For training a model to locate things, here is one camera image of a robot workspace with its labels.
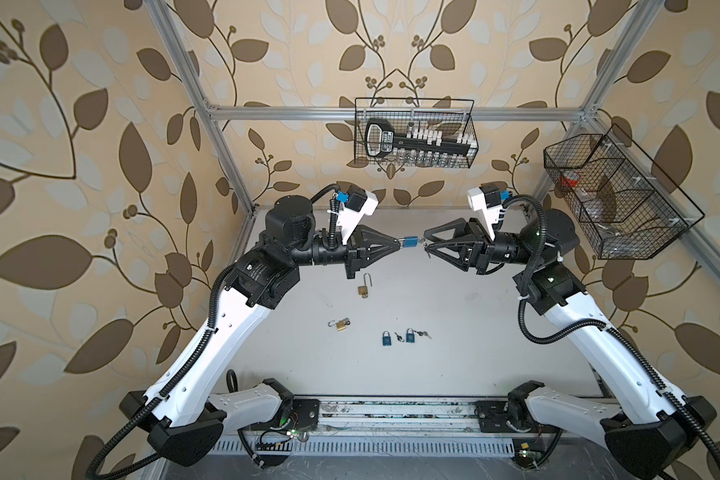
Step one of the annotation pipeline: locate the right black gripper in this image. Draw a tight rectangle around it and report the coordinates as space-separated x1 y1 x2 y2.
425 220 538 279

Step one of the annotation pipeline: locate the small brass padlock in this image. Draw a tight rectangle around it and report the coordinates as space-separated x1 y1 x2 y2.
328 318 351 331

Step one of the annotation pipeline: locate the blue padlock with key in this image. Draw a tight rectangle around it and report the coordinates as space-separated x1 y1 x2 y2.
405 328 431 344
382 331 406 347

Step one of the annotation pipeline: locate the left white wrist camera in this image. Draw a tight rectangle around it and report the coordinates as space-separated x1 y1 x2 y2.
330 185 379 245

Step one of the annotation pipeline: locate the back black wire basket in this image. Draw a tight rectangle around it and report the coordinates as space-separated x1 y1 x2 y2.
353 96 479 169

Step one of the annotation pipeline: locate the black socket tool set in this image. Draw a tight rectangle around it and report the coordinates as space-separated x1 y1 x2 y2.
361 118 479 158

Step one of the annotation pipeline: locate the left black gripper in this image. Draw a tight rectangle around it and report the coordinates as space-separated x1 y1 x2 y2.
282 223 397 280

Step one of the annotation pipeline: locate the black wire basket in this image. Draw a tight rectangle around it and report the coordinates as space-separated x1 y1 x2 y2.
543 124 705 260
353 96 479 169

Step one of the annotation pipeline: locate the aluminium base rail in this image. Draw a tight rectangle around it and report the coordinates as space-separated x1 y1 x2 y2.
151 393 650 458

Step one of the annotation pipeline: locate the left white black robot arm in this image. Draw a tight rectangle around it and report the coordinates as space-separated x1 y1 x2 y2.
85 184 401 479

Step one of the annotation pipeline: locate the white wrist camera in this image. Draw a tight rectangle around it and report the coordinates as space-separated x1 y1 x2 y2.
330 185 379 245
467 183 510 241

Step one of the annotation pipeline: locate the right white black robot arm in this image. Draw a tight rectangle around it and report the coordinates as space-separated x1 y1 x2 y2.
424 189 720 479

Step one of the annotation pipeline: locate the open brass padlock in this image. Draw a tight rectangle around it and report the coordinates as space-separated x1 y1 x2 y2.
358 273 373 299

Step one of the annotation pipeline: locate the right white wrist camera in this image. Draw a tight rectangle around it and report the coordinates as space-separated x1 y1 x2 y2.
467 183 510 241

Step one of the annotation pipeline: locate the right black wire basket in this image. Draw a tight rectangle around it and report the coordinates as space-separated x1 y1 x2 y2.
543 124 705 260

